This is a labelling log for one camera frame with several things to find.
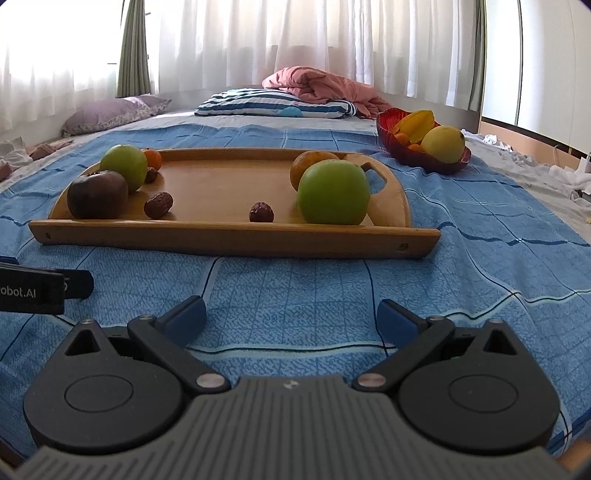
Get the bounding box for white sheer curtain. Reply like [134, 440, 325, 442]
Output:
[1, 1, 485, 131]

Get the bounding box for pink crumpled blanket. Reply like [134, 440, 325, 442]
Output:
[262, 66, 392, 119]

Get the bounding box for large green apple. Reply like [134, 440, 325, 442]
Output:
[297, 159, 370, 225]

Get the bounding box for wooden serving tray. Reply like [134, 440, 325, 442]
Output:
[29, 148, 441, 259]

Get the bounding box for small mandarin orange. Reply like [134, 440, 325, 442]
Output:
[142, 148, 162, 171]

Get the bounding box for red jujube date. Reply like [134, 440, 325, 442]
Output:
[143, 192, 173, 220]
[144, 167, 158, 184]
[249, 202, 274, 223]

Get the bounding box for white crumpled cloth right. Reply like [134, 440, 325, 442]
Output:
[462, 130, 590, 206]

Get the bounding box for blue checked bed cover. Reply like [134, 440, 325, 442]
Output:
[1, 125, 590, 457]

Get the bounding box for yellow pear in bowl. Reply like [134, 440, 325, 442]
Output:
[421, 125, 465, 164]

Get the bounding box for small oranges in bowl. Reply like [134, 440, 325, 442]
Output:
[394, 132, 425, 153]

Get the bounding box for crumpled clothes left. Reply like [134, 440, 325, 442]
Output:
[0, 137, 73, 182]

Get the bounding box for dark purple persimmon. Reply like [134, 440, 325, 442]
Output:
[66, 170, 128, 219]

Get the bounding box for small green apple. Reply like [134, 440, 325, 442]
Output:
[99, 145, 148, 192]

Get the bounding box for yellow starfruit in bowl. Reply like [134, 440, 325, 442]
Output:
[392, 110, 436, 144]

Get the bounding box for blue striped pillow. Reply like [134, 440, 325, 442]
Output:
[194, 88, 358, 119]

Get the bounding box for green curtain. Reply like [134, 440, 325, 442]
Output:
[116, 0, 151, 98]

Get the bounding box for purple pillow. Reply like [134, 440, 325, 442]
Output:
[60, 94, 171, 137]

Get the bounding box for red glass fruit bowl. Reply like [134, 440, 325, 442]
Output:
[377, 108, 472, 175]

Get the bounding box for large orange fruit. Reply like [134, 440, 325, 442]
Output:
[290, 150, 339, 191]

